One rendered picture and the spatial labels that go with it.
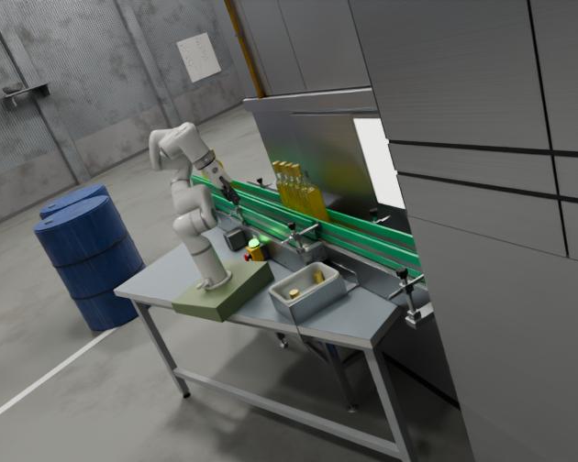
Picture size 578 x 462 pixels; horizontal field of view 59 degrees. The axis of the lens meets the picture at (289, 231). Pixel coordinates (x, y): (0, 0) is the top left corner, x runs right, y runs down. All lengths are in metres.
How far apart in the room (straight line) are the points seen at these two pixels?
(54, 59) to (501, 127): 12.39
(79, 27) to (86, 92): 1.44
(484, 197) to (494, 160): 0.07
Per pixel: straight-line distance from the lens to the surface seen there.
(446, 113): 0.84
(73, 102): 12.85
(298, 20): 1.90
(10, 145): 12.20
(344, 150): 1.86
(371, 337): 1.57
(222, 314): 1.95
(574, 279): 0.82
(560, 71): 0.69
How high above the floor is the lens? 1.65
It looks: 21 degrees down
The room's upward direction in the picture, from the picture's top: 21 degrees counter-clockwise
